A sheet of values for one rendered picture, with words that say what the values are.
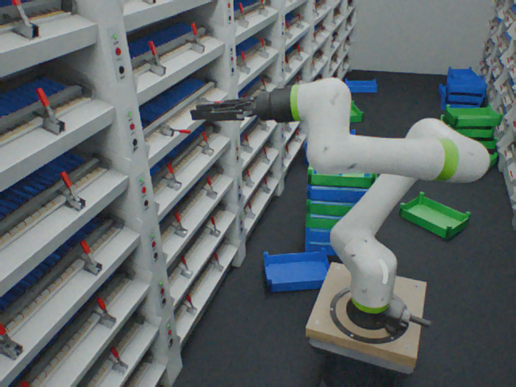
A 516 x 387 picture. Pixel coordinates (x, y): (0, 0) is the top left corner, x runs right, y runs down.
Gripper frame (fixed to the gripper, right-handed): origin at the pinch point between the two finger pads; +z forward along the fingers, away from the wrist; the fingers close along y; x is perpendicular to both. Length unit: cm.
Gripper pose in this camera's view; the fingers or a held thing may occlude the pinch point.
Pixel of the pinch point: (205, 111)
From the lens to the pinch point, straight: 127.8
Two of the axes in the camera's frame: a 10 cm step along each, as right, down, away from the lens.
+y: -3.1, 5.0, -8.1
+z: -9.3, 0.1, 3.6
